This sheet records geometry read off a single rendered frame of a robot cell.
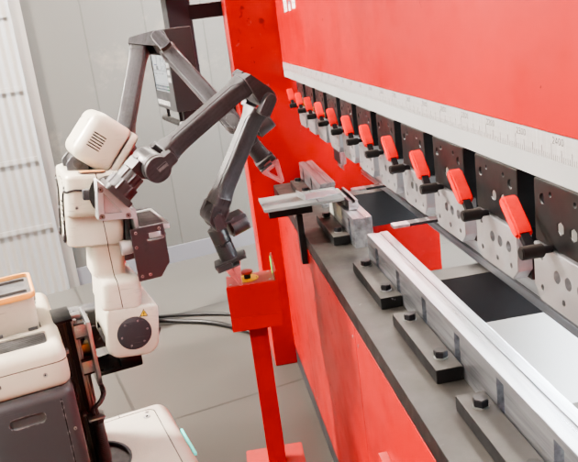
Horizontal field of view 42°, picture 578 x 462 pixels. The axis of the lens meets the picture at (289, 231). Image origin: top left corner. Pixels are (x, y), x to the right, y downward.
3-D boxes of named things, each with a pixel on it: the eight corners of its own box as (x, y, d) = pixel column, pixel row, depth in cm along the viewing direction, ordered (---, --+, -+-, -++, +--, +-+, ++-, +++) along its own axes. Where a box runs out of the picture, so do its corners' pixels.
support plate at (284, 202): (259, 201, 255) (258, 198, 255) (333, 189, 258) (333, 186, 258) (264, 213, 238) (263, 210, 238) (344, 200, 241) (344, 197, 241)
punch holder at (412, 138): (405, 200, 158) (398, 123, 154) (443, 194, 159) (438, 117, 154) (427, 216, 144) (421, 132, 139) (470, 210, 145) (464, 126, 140)
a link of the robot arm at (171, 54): (154, 51, 256) (146, 37, 245) (167, 40, 256) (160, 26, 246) (233, 139, 247) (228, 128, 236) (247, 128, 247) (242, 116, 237)
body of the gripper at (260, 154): (272, 153, 248) (258, 136, 246) (276, 158, 238) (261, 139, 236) (257, 166, 248) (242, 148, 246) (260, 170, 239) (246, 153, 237)
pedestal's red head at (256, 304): (230, 309, 252) (223, 259, 247) (277, 302, 253) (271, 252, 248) (233, 333, 232) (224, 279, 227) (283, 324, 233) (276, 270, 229)
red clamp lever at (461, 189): (445, 168, 117) (464, 217, 111) (470, 164, 117) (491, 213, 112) (443, 175, 118) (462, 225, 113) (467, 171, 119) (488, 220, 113)
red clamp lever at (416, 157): (407, 148, 136) (422, 191, 130) (428, 146, 136) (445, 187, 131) (405, 155, 137) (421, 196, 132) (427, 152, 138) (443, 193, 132)
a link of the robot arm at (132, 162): (119, 167, 205) (127, 173, 201) (145, 140, 206) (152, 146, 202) (141, 187, 211) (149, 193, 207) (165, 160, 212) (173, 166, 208)
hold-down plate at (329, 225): (316, 223, 262) (316, 214, 262) (331, 220, 263) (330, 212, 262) (334, 246, 234) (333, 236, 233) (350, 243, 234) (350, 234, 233)
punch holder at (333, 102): (330, 146, 235) (325, 93, 230) (357, 142, 235) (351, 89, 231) (340, 153, 220) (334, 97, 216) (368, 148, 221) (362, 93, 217)
